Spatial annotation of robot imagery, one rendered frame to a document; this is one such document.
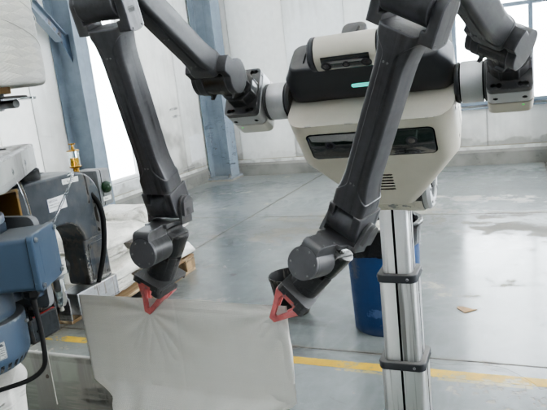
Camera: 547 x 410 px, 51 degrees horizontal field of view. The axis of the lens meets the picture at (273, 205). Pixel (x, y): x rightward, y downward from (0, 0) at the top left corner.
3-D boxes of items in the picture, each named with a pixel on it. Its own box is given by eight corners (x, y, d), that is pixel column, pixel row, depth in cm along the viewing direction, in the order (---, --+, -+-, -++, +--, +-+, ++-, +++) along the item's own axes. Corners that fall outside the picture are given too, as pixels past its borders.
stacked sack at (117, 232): (154, 233, 439) (151, 214, 436) (97, 260, 379) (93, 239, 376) (110, 233, 456) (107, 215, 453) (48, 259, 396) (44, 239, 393)
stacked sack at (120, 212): (176, 216, 488) (173, 199, 485) (146, 230, 449) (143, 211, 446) (112, 217, 515) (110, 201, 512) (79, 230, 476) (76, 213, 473)
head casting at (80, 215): (114, 274, 145) (94, 157, 139) (41, 313, 123) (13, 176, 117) (25, 271, 157) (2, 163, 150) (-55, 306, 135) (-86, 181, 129)
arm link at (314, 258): (381, 225, 97) (342, 200, 101) (349, 230, 88) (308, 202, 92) (350, 284, 101) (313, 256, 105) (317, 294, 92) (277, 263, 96)
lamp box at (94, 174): (114, 202, 145) (107, 167, 143) (102, 207, 141) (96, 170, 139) (90, 202, 148) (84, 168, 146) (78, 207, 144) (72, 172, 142)
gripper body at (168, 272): (131, 281, 114) (140, 250, 111) (159, 265, 123) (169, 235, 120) (157, 297, 112) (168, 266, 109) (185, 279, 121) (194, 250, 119)
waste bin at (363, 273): (435, 308, 363) (429, 208, 350) (422, 345, 317) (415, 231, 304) (360, 304, 382) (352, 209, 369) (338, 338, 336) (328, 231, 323)
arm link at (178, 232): (196, 228, 114) (172, 215, 116) (177, 237, 108) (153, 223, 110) (186, 257, 117) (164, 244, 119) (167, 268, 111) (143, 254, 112)
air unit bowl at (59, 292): (72, 303, 123) (66, 276, 122) (61, 308, 121) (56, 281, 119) (60, 303, 125) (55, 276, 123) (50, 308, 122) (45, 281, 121)
